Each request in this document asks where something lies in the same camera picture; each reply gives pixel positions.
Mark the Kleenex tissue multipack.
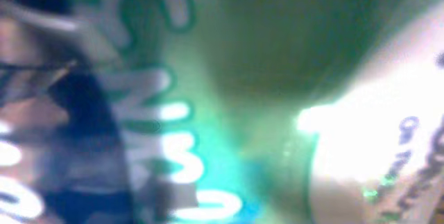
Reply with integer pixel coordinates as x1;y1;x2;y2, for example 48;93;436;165
1;0;443;223

